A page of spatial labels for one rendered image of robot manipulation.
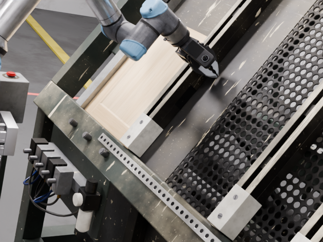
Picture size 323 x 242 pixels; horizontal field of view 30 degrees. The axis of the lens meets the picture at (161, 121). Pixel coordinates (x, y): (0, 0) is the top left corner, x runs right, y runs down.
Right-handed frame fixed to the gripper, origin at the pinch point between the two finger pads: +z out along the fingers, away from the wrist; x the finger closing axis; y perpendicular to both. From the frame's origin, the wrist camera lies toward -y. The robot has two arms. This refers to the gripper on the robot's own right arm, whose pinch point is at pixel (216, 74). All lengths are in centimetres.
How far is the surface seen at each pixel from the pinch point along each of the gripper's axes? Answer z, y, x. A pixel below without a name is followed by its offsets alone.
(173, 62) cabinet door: -0.1, 24.2, 3.7
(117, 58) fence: -4, 51, 15
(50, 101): -5, 67, 45
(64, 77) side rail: -5, 72, 34
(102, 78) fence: -4, 49, 25
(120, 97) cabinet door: -0.6, 34.9, 25.6
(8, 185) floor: 56, 155, 105
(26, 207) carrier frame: 23, 72, 89
